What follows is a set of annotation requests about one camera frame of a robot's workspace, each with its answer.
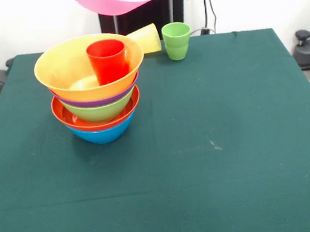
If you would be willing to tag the large blue plastic bowl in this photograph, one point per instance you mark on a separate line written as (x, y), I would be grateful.
(104, 134)

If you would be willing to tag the green plastic bowl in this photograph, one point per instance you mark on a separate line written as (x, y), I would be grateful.
(98, 112)

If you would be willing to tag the purple plastic bowl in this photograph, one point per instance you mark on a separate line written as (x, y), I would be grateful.
(94, 103)

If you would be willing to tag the red plastic cup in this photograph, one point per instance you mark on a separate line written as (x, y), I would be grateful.
(107, 62)

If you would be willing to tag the yellow plastic cup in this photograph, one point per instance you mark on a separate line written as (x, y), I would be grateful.
(149, 39)

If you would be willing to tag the red-orange plastic bowl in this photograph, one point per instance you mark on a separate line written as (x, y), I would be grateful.
(62, 115)

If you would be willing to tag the orange plastic bowl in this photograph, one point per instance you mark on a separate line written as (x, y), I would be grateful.
(66, 73)

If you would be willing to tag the pink plastic bowl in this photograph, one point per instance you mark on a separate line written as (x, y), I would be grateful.
(108, 1)

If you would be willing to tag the green plastic cup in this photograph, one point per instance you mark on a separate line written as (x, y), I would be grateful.
(177, 43)

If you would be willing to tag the dark green tablecloth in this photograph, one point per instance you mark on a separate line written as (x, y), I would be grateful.
(98, 212)

